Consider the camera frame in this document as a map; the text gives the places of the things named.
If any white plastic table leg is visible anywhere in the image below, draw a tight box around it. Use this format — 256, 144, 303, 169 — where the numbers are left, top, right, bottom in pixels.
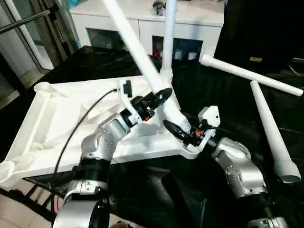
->
199, 54, 304, 97
249, 80, 302, 184
160, 0, 178, 79
101, 0, 192, 136

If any white plastic table top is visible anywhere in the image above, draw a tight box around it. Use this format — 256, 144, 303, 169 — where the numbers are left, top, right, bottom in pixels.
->
0, 75, 201, 189

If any black plastic mat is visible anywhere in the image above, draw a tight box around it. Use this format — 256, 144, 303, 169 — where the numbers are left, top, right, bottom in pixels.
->
0, 45, 304, 228

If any grey bundle on cabinet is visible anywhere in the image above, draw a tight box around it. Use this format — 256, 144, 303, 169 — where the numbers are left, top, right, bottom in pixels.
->
152, 0, 166, 16

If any white cabinet with glass doors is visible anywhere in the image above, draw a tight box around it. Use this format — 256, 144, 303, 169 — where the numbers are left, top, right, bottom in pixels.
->
69, 0, 225, 61

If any grey curtain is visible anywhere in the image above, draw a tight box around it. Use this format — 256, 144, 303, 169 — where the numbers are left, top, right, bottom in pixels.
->
26, 0, 81, 57

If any black tall cabinet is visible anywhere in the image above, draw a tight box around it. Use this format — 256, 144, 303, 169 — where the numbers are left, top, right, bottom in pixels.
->
216, 0, 304, 72

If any grey metal pole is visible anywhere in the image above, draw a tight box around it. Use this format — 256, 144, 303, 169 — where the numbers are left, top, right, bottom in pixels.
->
0, 6, 60, 35

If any black tripod stand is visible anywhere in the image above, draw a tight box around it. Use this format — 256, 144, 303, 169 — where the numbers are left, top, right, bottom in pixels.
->
0, 183, 60, 224

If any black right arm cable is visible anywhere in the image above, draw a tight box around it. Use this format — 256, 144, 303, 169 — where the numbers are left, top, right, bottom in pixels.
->
180, 110, 224, 143

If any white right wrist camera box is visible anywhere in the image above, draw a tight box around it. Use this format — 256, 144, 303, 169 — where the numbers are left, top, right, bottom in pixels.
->
197, 105, 221, 152

